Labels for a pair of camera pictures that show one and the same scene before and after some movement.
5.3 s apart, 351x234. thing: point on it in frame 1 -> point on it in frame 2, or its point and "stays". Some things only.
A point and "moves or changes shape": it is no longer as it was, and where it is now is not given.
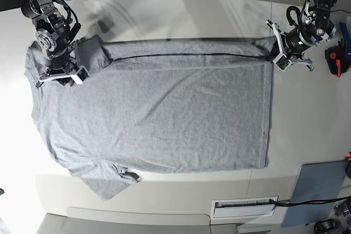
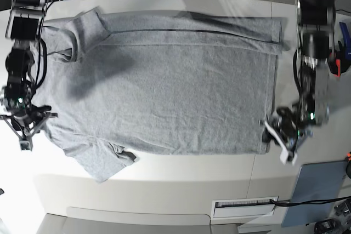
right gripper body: (293, 44) -> (296, 123)
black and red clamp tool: (335, 59) stays
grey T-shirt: (148, 105) moves or changes shape
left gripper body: (57, 64) -> (23, 117)
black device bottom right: (329, 226) stays
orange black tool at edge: (348, 165) stays
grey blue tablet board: (316, 181) stays
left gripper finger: (75, 44) -> (46, 116)
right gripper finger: (275, 27) -> (283, 156)
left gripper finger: (74, 77) -> (22, 138)
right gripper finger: (306, 62) -> (292, 157)
